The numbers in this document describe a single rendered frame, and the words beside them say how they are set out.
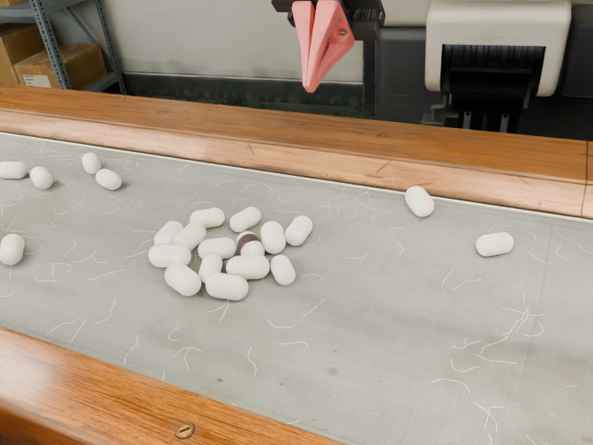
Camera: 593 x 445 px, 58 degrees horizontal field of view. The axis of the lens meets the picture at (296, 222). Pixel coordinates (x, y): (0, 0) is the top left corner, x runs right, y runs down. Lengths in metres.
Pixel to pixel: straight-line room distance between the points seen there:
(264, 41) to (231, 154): 2.11
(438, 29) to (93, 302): 0.72
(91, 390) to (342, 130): 0.40
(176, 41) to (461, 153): 2.47
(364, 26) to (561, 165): 0.24
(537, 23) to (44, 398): 0.85
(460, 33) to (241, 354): 0.72
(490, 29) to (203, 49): 2.08
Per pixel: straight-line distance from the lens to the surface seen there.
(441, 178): 0.56
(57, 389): 0.39
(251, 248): 0.47
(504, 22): 0.98
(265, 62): 2.76
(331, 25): 0.54
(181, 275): 0.45
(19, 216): 0.65
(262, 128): 0.66
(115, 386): 0.38
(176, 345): 0.42
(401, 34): 1.32
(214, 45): 2.85
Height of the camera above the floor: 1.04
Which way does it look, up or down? 34 degrees down
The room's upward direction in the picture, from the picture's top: 6 degrees counter-clockwise
